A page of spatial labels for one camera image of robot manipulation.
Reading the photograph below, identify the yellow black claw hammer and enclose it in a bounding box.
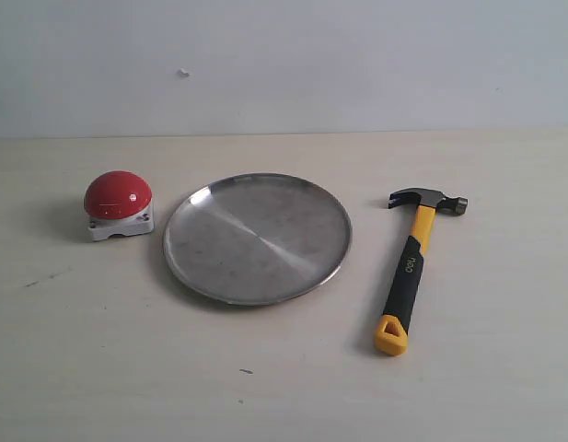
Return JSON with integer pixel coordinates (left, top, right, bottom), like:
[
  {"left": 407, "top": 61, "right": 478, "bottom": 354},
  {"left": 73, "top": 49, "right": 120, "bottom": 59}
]
[{"left": 374, "top": 188, "right": 468, "bottom": 356}]

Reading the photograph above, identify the red dome push button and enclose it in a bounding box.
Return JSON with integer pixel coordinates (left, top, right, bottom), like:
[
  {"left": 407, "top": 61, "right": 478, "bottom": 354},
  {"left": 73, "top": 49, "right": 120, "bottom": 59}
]
[{"left": 84, "top": 170, "right": 155, "bottom": 241}]

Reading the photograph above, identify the round steel plate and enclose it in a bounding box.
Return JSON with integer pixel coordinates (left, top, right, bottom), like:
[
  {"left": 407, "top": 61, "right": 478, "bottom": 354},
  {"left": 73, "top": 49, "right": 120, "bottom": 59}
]
[{"left": 163, "top": 172, "right": 353, "bottom": 308}]

